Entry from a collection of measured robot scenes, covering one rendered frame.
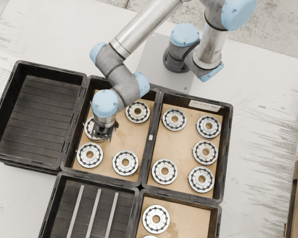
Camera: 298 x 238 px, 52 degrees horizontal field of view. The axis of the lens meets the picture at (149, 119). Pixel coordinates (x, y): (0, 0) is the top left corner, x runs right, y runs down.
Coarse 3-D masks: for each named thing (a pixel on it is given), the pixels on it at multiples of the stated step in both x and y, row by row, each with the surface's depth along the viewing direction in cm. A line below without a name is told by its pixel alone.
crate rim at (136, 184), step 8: (88, 80) 123; (104, 80) 123; (152, 88) 123; (80, 104) 119; (80, 112) 118; (152, 112) 119; (152, 120) 118; (72, 128) 115; (152, 128) 117; (72, 136) 114; (64, 152) 112; (144, 152) 114; (64, 160) 111; (144, 160) 113; (64, 168) 110; (88, 176) 110; (96, 176) 110; (104, 176) 110; (128, 184) 109; (136, 184) 109
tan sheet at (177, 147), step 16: (192, 112) 131; (160, 128) 128; (192, 128) 129; (208, 128) 129; (160, 144) 125; (176, 144) 126; (192, 144) 126; (176, 160) 124; (192, 160) 124; (192, 192) 119; (208, 192) 120
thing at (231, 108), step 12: (180, 96) 123; (192, 96) 123; (156, 120) 118; (228, 120) 120; (228, 132) 118; (228, 144) 117; (144, 168) 112; (144, 180) 110; (168, 192) 109; (180, 192) 109
